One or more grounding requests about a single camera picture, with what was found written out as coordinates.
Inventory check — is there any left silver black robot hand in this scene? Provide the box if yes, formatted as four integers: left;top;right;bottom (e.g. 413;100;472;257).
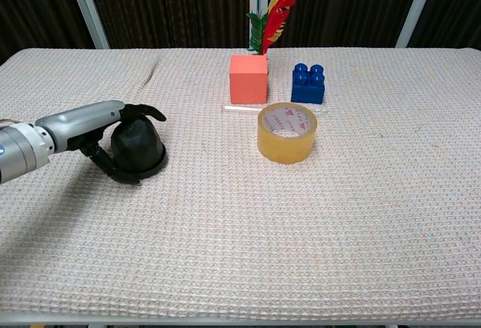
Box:
35;99;168;186

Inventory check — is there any black dice cup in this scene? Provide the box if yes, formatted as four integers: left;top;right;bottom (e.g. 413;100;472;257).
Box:
110;116;166;173

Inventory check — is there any dark brown curtain panel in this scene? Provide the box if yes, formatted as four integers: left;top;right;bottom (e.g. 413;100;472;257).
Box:
82;0;260;49
408;0;481;49
0;0;95;64
262;0;426;49

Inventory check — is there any clear plastic tube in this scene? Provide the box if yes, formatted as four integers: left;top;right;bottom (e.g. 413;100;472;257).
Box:
222;104;326;116

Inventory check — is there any orange foam cube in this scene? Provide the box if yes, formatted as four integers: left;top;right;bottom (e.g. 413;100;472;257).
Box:
228;55;270;105

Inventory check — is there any yellowish packing tape roll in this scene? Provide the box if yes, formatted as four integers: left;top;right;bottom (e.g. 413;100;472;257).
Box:
257;102;319;166

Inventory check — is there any beige waffle tablecloth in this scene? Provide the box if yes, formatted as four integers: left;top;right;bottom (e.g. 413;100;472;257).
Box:
0;47;481;320

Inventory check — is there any red yellow green feather shuttlecock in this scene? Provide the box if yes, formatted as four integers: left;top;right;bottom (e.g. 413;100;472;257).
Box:
246;0;297;58

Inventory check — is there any blue building brick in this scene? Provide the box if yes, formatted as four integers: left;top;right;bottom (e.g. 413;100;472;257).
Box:
290;62;326;105

